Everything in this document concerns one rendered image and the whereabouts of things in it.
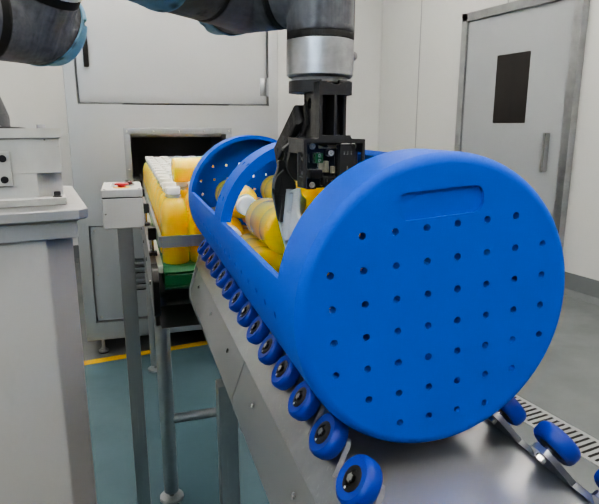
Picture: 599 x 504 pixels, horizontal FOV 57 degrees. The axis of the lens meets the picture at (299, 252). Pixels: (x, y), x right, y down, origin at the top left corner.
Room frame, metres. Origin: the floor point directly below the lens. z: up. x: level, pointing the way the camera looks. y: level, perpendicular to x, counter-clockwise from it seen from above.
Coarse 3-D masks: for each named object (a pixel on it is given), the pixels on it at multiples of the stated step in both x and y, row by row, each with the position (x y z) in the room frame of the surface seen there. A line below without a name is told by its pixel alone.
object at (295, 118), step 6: (294, 108) 0.66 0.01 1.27; (300, 108) 0.66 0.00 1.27; (294, 114) 0.66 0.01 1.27; (300, 114) 0.66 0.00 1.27; (288, 120) 0.68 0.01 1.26; (294, 120) 0.66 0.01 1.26; (300, 120) 0.65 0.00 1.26; (288, 126) 0.68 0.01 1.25; (294, 126) 0.66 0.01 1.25; (300, 126) 0.66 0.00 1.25; (282, 132) 0.71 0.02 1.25; (288, 132) 0.68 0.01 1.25; (294, 132) 0.67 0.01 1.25; (282, 138) 0.71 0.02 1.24; (276, 144) 0.73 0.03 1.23; (282, 144) 0.71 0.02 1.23; (276, 150) 0.73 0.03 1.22; (276, 156) 0.74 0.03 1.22; (282, 156) 0.72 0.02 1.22; (276, 162) 0.74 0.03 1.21
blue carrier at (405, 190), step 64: (192, 192) 1.21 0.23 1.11; (256, 192) 1.32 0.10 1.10; (320, 192) 0.52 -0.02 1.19; (384, 192) 0.47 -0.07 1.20; (448, 192) 0.49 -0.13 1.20; (512, 192) 0.51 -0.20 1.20; (256, 256) 0.61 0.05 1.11; (320, 256) 0.46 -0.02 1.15; (384, 256) 0.47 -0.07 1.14; (448, 256) 0.49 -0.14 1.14; (512, 256) 0.51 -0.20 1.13; (320, 320) 0.46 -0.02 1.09; (384, 320) 0.47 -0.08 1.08; (448, 320) 0.49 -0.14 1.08; (512, 320) 0.51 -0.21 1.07; (320, 384) 0.46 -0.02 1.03; (384, 384) 0.47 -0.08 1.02; (448, 384) 0.49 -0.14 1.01; (512, 384) 0.52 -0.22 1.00
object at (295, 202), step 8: (288, 192) 0.65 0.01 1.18; (296, 192) 0.64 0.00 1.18; (288, 200) 0.65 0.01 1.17; (296, 200) 0.64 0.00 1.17; (304, 200) 0.66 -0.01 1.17; (288, 208) 0.65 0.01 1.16; (296, 208) 0.63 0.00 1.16; (304, 208) 0.66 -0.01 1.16; (288, 216) 0.65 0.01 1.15; (296, 216) 0.63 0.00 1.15; (280, 224) 0.65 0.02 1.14; (288, 224) 0.65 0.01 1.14; (288, 232) 0.65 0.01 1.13; (288, 240) 0.65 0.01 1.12
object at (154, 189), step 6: (144, 168) 2.73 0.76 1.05; (150, 168) 2.38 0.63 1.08; (144, 174) 2.73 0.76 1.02; (150, 174) 2.25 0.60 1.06; (144, 180) 2.73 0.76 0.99; (150, 180) 2.13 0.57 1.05; (156, 180) 1.91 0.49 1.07; (150, 186) 2.02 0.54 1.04; (156, 186) 1.78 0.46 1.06; (186, 186) 1.69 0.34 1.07; (150, 192) 2.02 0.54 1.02; (156, 192) 1.77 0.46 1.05; (162, 192) 1.65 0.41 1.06; (150, 198) 2.13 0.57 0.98; (156, 198) 1.66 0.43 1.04; (156, 204) 1.66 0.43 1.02; (156, 210) 1.66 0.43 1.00; (156, 216) 1.66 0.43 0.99
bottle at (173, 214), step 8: (168, 200) 1.42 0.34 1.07; (176, 200) 1.42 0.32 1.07; (168, 208) 1.41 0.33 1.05; (176, 208) 1.41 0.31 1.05; (184, 208) 1.43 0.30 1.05; (160, 216) 1.43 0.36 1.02; (168, 216) 1.41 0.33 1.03; (176, 216) 1.41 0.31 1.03; (184, 216) 1.42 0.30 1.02; (168, 224) 1.41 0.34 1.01; (176, 224) 1.41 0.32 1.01; (184, 224) 1.42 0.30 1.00; (168, 232) 1.41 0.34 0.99; (176, 232) 1.41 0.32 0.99; (184, 232) 1.42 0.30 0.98; (168, 248) 1.41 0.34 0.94; (176, 248) 1.41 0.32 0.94; (184, 248) 1.42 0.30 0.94; (168, 256) 1.41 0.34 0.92; (176, 256) 1.41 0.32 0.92; (184, 256) 1.42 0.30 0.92; (176, 264) 1.41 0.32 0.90
